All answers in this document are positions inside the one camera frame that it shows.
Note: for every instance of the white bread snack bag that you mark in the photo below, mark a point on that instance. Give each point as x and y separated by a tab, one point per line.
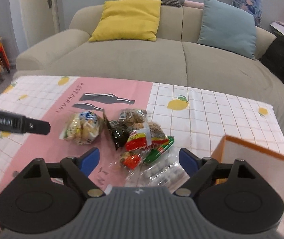
82	128

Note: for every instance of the red yellow snack bag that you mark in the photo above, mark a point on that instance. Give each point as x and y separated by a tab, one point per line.
146	135

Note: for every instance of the green sausage stick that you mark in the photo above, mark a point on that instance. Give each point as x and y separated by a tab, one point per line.
158	151

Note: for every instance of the beige grey sofa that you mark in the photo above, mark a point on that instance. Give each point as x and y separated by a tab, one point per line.
174	58

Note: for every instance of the pink white lemon tablecloth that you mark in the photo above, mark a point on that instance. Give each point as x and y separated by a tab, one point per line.
196	118

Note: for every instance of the brown nuts clear packet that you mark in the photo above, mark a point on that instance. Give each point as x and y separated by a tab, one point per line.
132	116

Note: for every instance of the blue art picture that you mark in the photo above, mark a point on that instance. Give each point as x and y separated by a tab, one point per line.
253	7

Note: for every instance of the small red brown snack packet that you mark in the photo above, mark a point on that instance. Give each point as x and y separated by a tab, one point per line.
130	160

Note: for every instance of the orange storage box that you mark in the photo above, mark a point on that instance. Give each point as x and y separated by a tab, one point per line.
269	164

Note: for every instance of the yellow cushion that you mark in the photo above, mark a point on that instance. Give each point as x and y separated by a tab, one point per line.
128	20

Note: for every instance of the clear bag white candies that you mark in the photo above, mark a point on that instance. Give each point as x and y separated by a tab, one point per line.
166	172

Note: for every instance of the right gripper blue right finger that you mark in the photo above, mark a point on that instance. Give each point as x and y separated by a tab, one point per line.
189	162

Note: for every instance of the dark black snack packet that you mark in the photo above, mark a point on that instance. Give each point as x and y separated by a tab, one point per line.
119	130

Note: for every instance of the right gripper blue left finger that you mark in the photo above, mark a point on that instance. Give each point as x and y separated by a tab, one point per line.
88	161

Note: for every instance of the light blue cushion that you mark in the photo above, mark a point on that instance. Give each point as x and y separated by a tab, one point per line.
228	28

